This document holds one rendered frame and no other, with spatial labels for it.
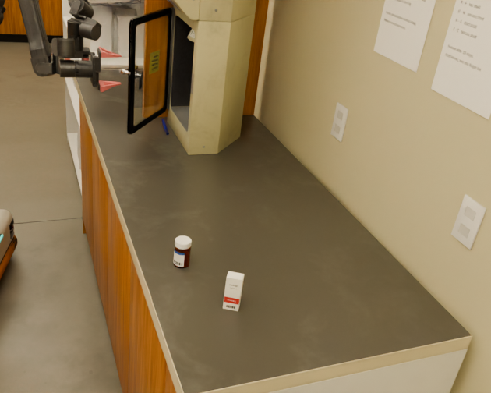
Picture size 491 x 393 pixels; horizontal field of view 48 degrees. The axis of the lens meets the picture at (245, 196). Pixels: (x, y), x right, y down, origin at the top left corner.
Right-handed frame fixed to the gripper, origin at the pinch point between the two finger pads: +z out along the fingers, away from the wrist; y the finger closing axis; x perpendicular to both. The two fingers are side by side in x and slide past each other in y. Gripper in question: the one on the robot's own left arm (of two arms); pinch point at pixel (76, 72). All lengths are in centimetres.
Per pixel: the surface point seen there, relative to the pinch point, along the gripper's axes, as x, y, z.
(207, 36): -46, 37, -27
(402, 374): -150, 56, 24
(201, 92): -46, 36, -8
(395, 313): -139, 59, 16
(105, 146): -35.6, 5.8, 15.7
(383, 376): -150, 50, 23
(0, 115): 236, -37, 108
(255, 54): -9, 70, -11
